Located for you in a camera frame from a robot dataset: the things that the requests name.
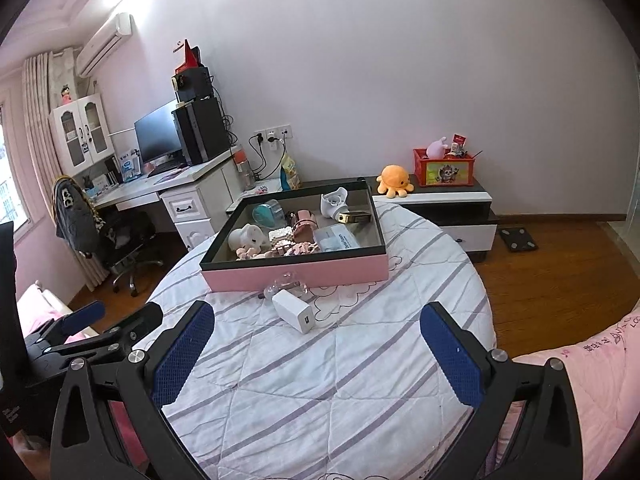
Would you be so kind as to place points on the rose gold metal cup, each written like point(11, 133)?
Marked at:
point(303, 224)

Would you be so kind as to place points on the teal clear plastic container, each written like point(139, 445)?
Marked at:
point(269, 215)

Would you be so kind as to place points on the clear plastic rectangular case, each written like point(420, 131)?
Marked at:
point(335, 238)

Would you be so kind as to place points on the pink storage box tray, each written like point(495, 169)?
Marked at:
point(225, 273)

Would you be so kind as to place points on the small doll figurine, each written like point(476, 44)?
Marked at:
point(250, 252)

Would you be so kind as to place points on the black computer monitor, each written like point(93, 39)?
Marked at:
point(157, 134)

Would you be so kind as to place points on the red paper bag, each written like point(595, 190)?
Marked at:
point(191, 56)

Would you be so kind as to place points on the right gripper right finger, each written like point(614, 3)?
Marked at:
point(524, 422)

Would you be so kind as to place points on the white wall power strip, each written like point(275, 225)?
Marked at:
point(281, 133)

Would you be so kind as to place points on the black office chair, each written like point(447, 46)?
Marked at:
point(127, 244)

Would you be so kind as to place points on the white glass-door cabinet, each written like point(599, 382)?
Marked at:
point(80, 133)

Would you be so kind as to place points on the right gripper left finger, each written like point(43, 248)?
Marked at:
point(86, 442)

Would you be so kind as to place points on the small white side table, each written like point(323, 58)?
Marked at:
point(260, 188)

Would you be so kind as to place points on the orange cap water bottle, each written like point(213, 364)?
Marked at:
point(245, 171)

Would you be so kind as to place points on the black jacket on chair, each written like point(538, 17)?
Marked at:
point(76, 220)

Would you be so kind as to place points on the person's left hand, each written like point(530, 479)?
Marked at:
point(35, 457)

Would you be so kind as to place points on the pink white block toy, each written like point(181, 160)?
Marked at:
point(277, 235)

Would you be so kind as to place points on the white desk with drawers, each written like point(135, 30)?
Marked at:
point(196, 198)

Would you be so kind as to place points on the orange octopus plush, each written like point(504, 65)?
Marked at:
point(394, 181)

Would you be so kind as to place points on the red toy storage crate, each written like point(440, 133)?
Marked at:
point(452, 171)

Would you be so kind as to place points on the white round toy figure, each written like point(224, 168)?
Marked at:
point(249, 236)

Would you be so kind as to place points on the yellow snack bag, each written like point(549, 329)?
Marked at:
point(289, 177)

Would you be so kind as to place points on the black computer tower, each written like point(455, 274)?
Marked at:
point(201, 130)

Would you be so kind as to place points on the pink bedding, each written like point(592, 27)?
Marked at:
point(604, 375)

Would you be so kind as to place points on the black speaker on tower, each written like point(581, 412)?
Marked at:
point(192, 84)

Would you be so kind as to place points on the pink plush in crate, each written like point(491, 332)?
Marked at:
point(437, 149)

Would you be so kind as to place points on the beige curtain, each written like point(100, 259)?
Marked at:
point(36, 78)

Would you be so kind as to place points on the low black white cabinet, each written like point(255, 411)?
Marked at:
point(462, 211)

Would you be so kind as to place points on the black floor scale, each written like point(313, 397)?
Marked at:
point(517, 239)

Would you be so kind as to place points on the clear glass trinket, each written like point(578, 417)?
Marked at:
point(288, 282)

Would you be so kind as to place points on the white air conditioner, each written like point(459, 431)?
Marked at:
point(104, 42)

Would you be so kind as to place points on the white charger block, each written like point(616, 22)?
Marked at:
point(293, 311)

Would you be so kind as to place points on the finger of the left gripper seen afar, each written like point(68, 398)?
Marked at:
point(78, 320)

